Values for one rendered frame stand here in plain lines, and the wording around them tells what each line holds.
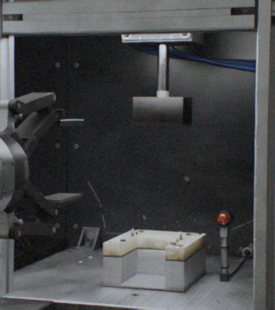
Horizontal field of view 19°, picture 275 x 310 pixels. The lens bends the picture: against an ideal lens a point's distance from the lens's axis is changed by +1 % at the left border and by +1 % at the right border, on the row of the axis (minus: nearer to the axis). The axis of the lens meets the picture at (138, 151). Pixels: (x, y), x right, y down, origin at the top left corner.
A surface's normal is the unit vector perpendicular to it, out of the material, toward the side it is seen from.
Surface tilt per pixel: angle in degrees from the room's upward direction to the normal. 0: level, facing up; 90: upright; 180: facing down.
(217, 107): 90
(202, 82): 90
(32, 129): 23
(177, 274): 90
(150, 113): 90
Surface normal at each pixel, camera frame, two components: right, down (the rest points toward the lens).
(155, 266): -0.30, 0.05
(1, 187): 0.95, 0.15
